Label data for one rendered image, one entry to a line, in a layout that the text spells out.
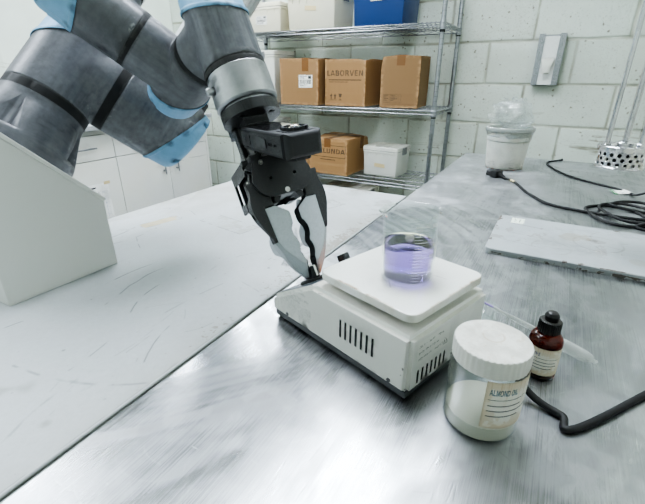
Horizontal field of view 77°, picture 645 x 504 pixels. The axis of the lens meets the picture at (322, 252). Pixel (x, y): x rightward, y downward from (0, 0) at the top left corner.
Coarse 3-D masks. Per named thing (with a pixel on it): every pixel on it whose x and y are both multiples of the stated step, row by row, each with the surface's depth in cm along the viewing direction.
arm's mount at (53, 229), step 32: (0, 160) 47; (32, 160) 50; (0, 192) 48; (32, 192) 51; (64, 192) 54; (96, 192) 58; (0, 224) 49; (32, 224) 52; (64, 224) 55; (96, 224) 59; (0, 256) 49; (32, 256) 52; (64, 256) 56; (96, 256) 60; (0, 288) 51; (32, 288) 53
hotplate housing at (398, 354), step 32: (320, 288) 42; (480, 288) 41; (288, 320) 48; (320, 320) 42; (352, 320) 38; (384, 320) 36; (448, 320) 37; (352, 352) 40; (384, 352) 36; (416, 352) 34; (448, 352) 39; (384, 384) 38; (416, 384) 36
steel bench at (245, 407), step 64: (448, 192) 102; (512, 192) 102; (576, 192) 102; (640, 192) 102; (448, 256) 66; (256, 320) 49; (512, 320) 49; (576, 320) 49; (640, 320) 49; (192, 384) 38; (256, 384) 38; (320, 384) 38; (576, 384) 38; (640, 384) 38; (128, 448) 32; (192, 448) 32; (256, 448) 32; (320, 448) 32; (384, 448) 32; (448, 448) 32; (512, 448) 32; (576, 448) 32; (640, 448) 32
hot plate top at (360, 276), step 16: (368, 256) 44; (336, 272) 41; (352, 272) 41; (368, 272) 41; (448, 272) 41; (464, 272) 41; (352, 288) 38; (368, 288) 38; (384, 288) 38; (400, 288) 38; (432, 288) 38; (448, 288) 38; (464, 288) 38; (384, 304) 35; (400, 304) 35; (416, 304) 35; (432, 304) 35; (416, 320) 34
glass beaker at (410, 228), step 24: (384, 216) 36; (408, 216) 40; (432, 216) 35; (384, 240) 37; (408, 240) 36; (432, 240) 36; (384, 264) 38; (408, 264) 36; (432, 264) 38; (408, 288) 37
